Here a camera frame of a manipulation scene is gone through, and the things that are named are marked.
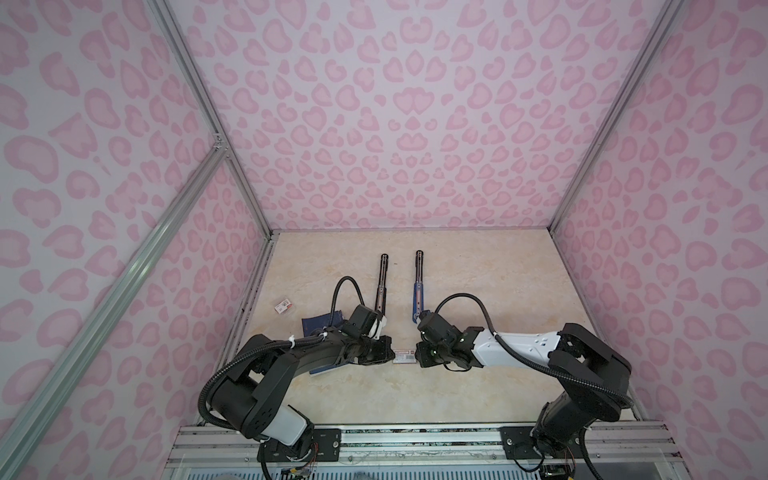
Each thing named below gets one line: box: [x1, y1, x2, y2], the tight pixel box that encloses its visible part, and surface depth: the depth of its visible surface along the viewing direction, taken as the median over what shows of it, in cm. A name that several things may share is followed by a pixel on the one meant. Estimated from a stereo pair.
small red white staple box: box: [274, 298, 293, 314], surface depth 98 cm
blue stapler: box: [412, 250, 425, 324], surface depth 105 cm
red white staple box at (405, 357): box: [392, 350, 417, 364], surface depth 88 cm
